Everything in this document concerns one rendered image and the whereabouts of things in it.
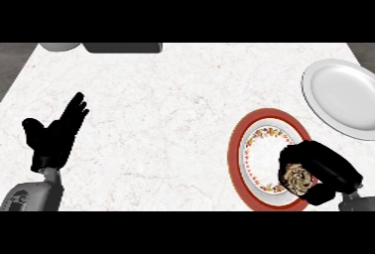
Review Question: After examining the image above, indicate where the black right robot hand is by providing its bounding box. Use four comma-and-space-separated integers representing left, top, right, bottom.
278, 140, 365, 206

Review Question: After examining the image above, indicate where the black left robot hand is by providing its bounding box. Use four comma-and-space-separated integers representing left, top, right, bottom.
21, 91, 92, 174

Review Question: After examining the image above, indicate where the brown swirled cupcake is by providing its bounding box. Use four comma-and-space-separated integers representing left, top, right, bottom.
281, 163, 315, 196

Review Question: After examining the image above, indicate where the red-rimmed floral plate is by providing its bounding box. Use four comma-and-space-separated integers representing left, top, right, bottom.
228, 107, 319, 212

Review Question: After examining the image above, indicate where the plain white plate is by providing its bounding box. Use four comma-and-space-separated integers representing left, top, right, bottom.
300, 59, 375, 141

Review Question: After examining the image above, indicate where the pale grey round object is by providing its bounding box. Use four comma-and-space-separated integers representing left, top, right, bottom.
39, 43, 83, 53

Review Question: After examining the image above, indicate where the dark grey appliance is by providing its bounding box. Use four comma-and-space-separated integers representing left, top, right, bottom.
82, 43, 164, 55

